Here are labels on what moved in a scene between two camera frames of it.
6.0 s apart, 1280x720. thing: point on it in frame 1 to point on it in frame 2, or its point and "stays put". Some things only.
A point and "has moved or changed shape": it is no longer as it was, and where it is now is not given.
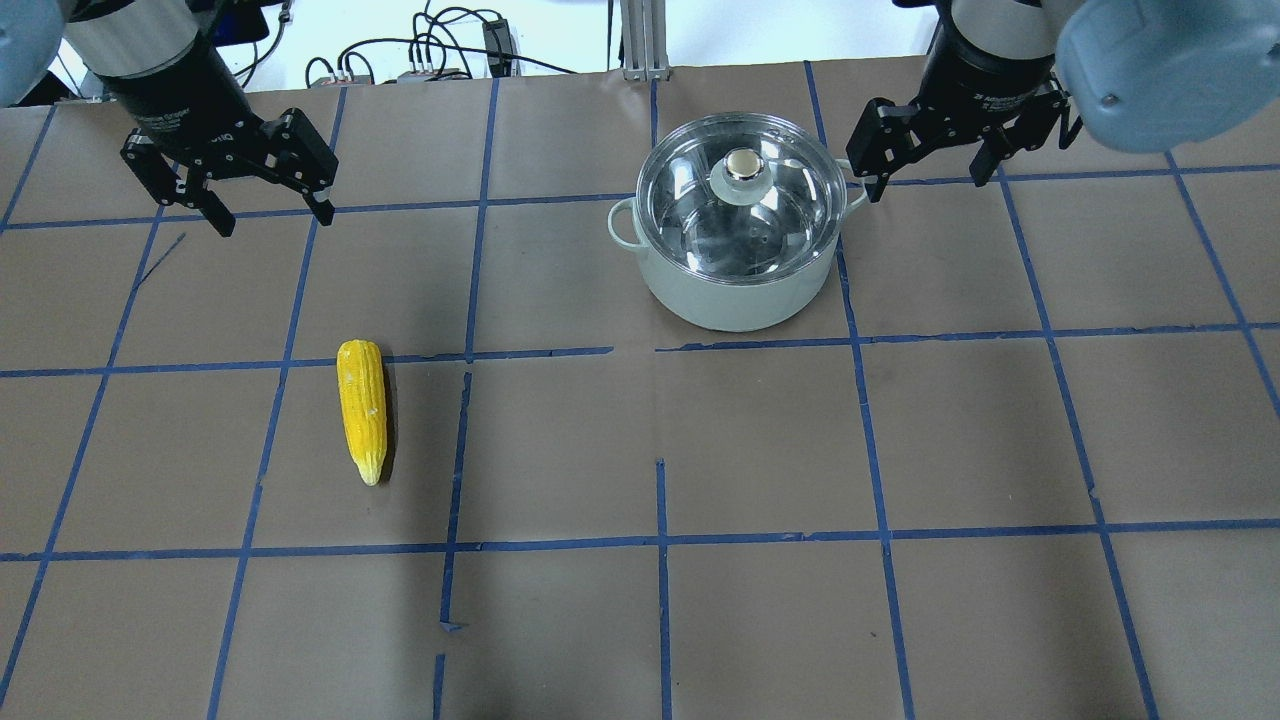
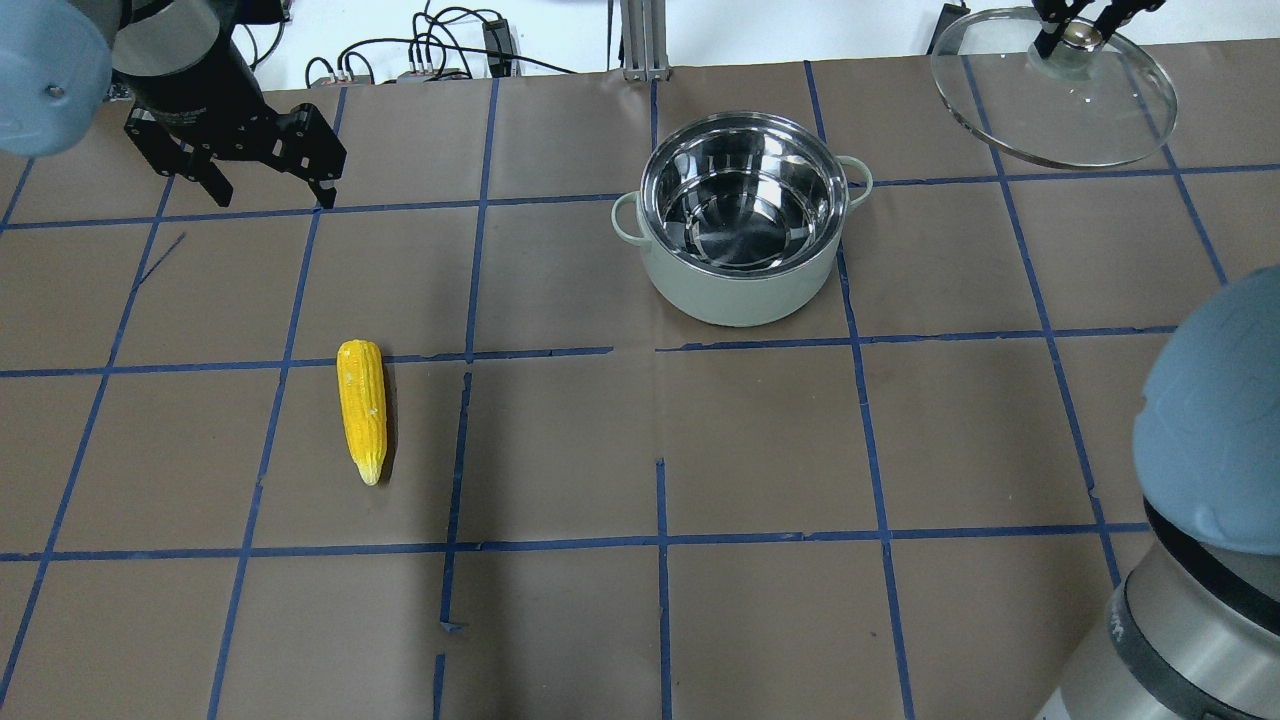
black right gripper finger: x=1037 y=111 to x=1121 y=12
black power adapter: x=498 y=40 stays put
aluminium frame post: x=644 y=34 stays put
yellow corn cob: x=362 y=391 stays put
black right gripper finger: x=885 y=138 to x=1055 y=15
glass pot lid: x=741 y=198 has moved or changed shape
